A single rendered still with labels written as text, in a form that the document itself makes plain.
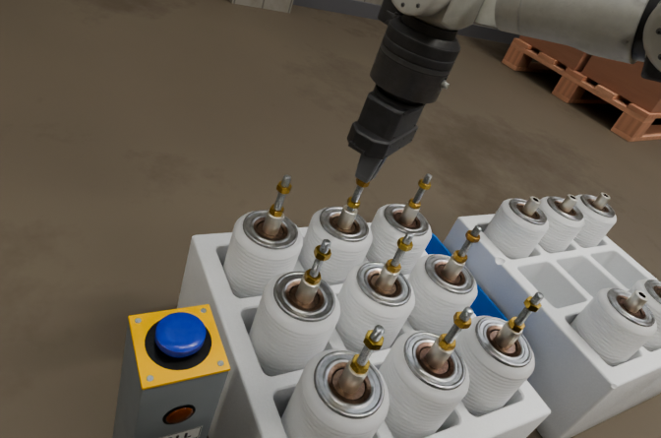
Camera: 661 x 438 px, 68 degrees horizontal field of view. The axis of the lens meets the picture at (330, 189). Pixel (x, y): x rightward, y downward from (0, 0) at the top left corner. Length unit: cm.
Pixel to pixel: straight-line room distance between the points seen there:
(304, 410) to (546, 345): 52
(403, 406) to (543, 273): 54
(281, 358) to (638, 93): 253
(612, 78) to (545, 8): 246
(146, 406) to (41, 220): 63
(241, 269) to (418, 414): 28
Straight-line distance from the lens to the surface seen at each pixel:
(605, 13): 49
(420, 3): 54
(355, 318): 65
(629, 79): 293
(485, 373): 67
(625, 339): 92
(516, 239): 99
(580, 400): 94
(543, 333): 94
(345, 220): 71
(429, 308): 72
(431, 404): 59
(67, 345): 84
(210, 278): 69
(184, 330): 44
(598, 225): 118
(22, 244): 98
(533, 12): 52
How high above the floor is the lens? 67
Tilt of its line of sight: 32 degrees down
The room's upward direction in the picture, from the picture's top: 21 degrees clockwise
